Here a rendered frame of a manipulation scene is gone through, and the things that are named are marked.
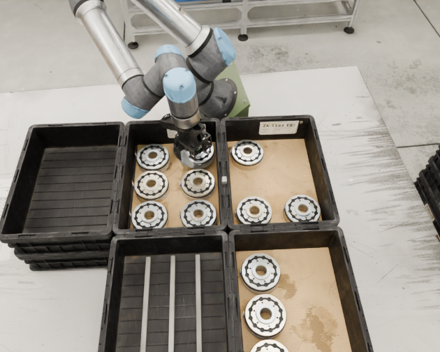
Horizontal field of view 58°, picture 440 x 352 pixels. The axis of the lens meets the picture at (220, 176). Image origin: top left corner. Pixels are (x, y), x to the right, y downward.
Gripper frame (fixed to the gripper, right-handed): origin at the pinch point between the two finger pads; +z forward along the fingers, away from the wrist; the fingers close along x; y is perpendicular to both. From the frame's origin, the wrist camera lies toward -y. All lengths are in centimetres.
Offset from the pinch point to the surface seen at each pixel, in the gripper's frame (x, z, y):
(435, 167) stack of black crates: 93, 58, 59
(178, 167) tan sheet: -3.7, 3.8, -2.4
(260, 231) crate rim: -6.9, -5.1, 34.0
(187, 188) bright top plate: -8.4, 0.4, 7.1
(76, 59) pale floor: 45, 91, -176
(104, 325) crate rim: -49, -10, 23
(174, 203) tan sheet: -13.8, 3.0, 6.7
